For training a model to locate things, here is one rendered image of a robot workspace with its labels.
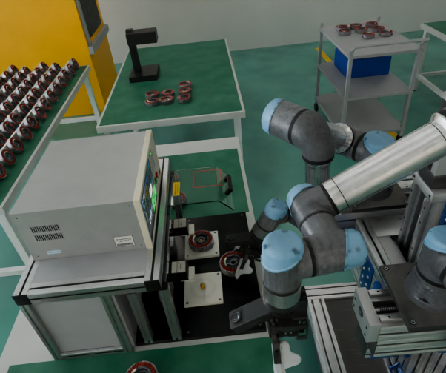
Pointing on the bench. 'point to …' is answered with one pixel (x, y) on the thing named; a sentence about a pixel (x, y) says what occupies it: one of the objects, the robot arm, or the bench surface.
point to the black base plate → (193, 317)
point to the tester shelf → (99, 267)
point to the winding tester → (88, 197)
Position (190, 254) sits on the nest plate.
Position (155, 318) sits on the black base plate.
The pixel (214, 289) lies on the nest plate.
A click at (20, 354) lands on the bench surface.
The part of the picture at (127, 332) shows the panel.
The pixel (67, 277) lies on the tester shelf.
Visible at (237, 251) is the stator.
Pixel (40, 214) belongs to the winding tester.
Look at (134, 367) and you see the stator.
